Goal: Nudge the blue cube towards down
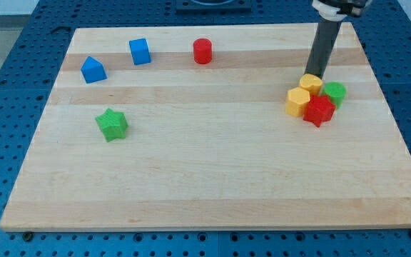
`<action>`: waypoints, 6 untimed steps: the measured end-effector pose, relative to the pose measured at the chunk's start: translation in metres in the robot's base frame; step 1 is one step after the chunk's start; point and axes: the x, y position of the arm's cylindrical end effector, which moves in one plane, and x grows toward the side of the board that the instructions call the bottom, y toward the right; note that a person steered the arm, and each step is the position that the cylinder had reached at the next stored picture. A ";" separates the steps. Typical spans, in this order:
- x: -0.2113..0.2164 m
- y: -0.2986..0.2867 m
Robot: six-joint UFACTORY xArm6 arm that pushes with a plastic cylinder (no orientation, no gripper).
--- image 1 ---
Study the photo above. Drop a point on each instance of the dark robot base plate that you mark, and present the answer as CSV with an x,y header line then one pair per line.
x,y
189,6

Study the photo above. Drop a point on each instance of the yellow heart block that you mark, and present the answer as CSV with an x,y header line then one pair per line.
x,y
311,83

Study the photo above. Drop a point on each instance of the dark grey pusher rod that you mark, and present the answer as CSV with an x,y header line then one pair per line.
x,y
322,47

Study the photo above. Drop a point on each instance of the yellow hexagon block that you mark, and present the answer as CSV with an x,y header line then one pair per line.
x,y
297,100

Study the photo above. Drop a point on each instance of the red star block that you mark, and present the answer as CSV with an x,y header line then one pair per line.
x,y
319,110

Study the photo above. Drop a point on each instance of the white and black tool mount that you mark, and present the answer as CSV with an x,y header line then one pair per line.
x,y
337,10

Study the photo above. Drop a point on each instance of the wooden board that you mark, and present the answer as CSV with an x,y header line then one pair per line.
x,y
210,146

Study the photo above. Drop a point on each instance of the blue pentagon block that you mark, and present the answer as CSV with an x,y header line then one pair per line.
x,y
92,70

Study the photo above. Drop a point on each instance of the red cylinder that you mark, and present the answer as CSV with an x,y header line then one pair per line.
x,y
202,51

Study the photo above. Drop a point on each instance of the green cylinder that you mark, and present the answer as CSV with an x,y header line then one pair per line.
x,y
336,92

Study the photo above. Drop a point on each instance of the blue cube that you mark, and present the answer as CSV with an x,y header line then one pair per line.
x,y
139,51

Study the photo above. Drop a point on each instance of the green star block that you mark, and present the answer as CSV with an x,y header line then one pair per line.
x,y
112,124

